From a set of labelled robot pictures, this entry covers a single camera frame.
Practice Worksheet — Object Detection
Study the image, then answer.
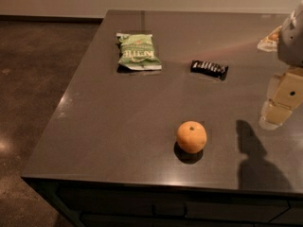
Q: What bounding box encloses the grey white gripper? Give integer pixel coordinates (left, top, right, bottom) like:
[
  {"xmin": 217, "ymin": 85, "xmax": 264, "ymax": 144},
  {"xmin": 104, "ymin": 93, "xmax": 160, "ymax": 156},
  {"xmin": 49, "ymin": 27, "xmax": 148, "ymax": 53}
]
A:
[{"xmin": 258, "ymin": 1, "xmax": 303, "ymax": 131}]

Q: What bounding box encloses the black rxbar chocolate bar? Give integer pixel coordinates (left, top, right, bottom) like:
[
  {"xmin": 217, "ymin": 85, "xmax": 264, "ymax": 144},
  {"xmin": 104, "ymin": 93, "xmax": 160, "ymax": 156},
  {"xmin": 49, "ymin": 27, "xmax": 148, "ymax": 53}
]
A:
[{"xmin": 190, "ymin": 61, "xmax": 228, "ymax": 80}]

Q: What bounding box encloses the orange fruit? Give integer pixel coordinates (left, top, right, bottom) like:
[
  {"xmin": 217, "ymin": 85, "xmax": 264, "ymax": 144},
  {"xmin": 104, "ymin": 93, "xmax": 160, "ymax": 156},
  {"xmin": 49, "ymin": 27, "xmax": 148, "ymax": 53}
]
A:
[{"xmin": 176, "ymin": 121, "xmax": 207, "ymax": 154}]

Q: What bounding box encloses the green Kettle chips bag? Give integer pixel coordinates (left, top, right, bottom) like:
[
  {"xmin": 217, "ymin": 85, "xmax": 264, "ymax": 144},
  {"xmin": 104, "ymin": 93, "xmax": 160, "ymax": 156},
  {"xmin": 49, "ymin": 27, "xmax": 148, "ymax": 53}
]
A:
[{"xmin": 116, "ymin": 33, "xmax": 162, "ymax": 71}]

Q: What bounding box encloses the dark cabinet under counter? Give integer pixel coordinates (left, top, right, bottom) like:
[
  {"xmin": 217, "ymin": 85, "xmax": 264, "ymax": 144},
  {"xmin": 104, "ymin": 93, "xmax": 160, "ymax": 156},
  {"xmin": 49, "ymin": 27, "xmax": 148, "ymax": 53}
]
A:
[{"xmin": 24, "ymin": 177, "xmax": 303, "ymax": 227}]

